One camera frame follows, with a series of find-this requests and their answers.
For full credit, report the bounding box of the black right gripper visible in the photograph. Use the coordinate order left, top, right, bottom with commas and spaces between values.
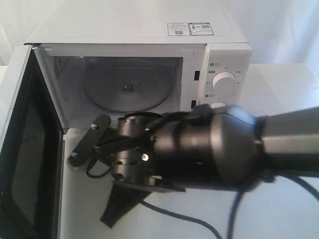
100, 113, 186, 228

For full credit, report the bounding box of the white microwave door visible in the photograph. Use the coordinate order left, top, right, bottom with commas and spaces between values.
0, 45, 64, 239

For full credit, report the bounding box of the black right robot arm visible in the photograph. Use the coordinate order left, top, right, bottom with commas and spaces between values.
97, 104, 319, 227

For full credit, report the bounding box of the glass microwave turntable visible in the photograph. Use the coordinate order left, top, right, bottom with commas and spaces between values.
84, 57, 180, 113

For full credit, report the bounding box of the white microwave oven body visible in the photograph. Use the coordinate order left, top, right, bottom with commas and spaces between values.
28, 15, 252, 129

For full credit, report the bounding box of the lower white control knob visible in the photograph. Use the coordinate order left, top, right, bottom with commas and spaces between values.
210, 102, 227, 108

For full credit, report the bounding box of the white control knob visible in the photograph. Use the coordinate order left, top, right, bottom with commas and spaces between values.
210, 102, 227, 108
212, 72, 237, 95

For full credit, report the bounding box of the upper white control knob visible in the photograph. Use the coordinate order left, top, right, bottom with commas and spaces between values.
212, 72, 237, 95

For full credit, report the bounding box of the blue warning sticker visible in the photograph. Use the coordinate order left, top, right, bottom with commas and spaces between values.
167, 22, 214, 36

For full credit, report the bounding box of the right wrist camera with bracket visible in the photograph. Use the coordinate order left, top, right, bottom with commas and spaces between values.
69, 114, 118, 179

